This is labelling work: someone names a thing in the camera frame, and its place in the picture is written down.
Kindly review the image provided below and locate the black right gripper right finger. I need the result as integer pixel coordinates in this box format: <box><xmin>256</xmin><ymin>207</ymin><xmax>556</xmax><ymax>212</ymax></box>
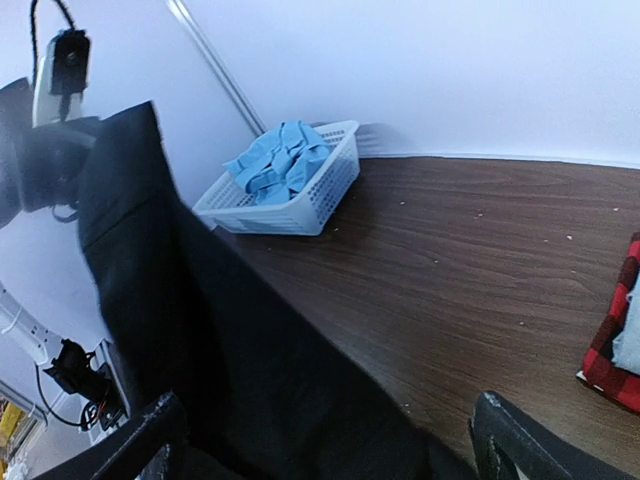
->
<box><xmin>470</xmin><ymin>391</ymin><xmax>631</xmax><ymax>480</ymax></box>

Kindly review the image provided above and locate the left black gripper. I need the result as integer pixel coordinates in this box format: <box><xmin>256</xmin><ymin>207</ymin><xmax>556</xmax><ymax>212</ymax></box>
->
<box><xmin>1</xmin><ymin>78</ymin><xmax>101</xmax><ymax>226</ymax></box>

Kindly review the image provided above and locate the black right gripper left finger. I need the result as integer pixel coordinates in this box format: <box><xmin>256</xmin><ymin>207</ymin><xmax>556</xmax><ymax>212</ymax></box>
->
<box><xmin>39</xmin><ymin>392</ymin><xmax>187</xmax><ymax>480</ymax></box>

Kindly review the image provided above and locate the black long sleeve shirt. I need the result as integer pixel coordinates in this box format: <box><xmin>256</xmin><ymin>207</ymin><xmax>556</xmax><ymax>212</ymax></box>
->
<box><xmin>78</xmin><ymin>103</ymin><xmax>475</xmax><ymax>479</ymax></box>

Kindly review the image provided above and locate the red black plaid shirt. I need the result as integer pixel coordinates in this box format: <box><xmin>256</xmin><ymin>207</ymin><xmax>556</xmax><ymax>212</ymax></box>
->
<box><xmin>576</xmin><ymin>232</ymin><xmax>639</xmax><ymax>413</ymax></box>

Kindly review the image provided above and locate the grey folded button shirt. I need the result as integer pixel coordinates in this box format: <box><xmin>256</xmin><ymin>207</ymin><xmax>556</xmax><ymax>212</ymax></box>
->
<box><xmin>613</xmin><ymin>280</ymin><xmax>640</xmax><ymax>375</ymax></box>

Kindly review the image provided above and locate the white plastic basket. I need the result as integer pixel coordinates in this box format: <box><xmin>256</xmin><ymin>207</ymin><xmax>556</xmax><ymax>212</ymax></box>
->
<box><xmin>193</xmin><ymin>120</ymin><xmax>360</xmax><ymax>236</ymax></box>

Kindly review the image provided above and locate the light blue shirt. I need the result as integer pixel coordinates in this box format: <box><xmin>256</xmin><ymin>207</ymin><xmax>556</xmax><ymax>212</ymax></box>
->
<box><xmin>225</xmin><ymin>121</ymin><xmax>332</xmax><ymax>206</ymax></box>

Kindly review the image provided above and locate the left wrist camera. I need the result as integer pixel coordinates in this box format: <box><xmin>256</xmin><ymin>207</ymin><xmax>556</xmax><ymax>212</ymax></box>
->
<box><xmin>32</xmin><ymin>29</ymin><xmax>91</xmax><ymax>127</ymax></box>

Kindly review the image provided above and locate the left black camera cable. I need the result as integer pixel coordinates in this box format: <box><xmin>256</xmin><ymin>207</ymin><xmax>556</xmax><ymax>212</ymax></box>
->
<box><xmin>28</xmin><ymin>0</ymin><xmax>76</xmax><ymax>66</ymax></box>

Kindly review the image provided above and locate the left aluminium frame post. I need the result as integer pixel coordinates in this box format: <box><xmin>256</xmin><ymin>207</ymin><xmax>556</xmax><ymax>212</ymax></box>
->
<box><xmin>165</xmin><ymin>0</ymin><xmax>266</xmax><ymax>137</ymax></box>

